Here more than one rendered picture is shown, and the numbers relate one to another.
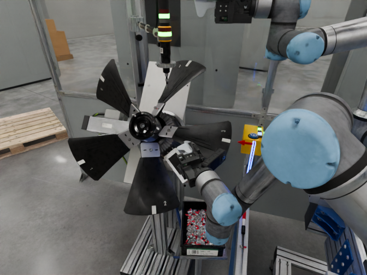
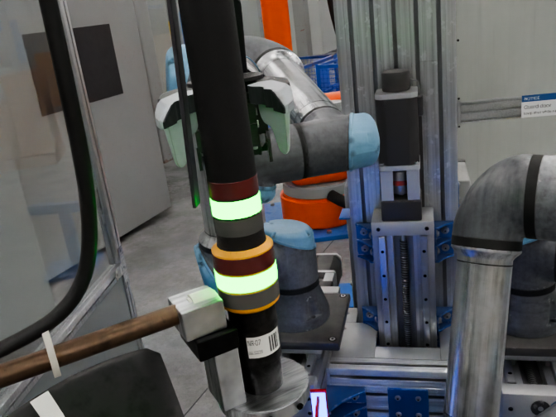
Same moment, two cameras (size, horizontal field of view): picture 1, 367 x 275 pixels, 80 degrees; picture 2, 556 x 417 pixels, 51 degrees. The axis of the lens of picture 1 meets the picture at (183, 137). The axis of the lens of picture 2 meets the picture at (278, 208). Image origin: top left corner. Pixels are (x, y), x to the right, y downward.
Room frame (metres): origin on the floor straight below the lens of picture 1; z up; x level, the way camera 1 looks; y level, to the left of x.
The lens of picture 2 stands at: (0.82, 0.43, 1.73)
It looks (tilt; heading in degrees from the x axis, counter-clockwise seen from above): 19 degrees down; 263
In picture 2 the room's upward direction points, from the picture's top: 7 degrees counter-clockwise
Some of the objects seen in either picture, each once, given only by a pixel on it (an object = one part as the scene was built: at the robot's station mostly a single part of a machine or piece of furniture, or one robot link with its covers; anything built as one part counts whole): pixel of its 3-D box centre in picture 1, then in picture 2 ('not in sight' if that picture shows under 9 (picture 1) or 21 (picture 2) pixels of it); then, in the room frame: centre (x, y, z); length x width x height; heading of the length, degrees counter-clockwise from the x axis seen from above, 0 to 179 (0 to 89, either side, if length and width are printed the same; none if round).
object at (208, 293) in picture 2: not in sight; (203, 304); (0.84, 0.07, 1.54); 0.02 x 0.02 x 0.02; 19
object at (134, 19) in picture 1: (136, 24); not in sight; (1.40, 0.27, 1.54); 0.10 x 0.07 x 0.09; 19
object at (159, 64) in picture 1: (164, 51); (244, 344); (0.81, 0.07, 1.50); 0.09 x 0.07 x 0.10; 19
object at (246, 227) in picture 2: (164, 20); (238, 220); (0.80, 0.06, 1.60); 0.03 x 0.03 x 0.01
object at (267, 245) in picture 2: (164, 33); (246, 270); (0.80, 0.06, 1.56); 0.04 x 0.04 x 0.05
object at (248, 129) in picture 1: (252, 140); not in sight; (0.99, -0.37, 1.02); 0.16 x 0.10 x 0.11; 164
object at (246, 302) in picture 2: (165, 37); (248, 287); (0.80, 0.06, 1.55); 0.04 x 0.04 x 0.01
